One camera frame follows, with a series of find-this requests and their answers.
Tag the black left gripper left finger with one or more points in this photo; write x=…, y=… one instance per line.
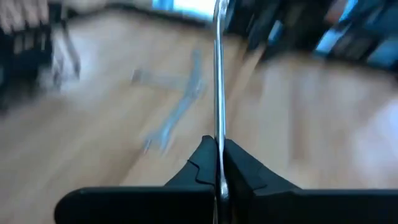
x=161, y=205

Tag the black aluminium table frame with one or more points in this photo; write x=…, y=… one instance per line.
x=351, y=46

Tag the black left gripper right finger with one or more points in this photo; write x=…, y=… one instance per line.
x=295, y=208

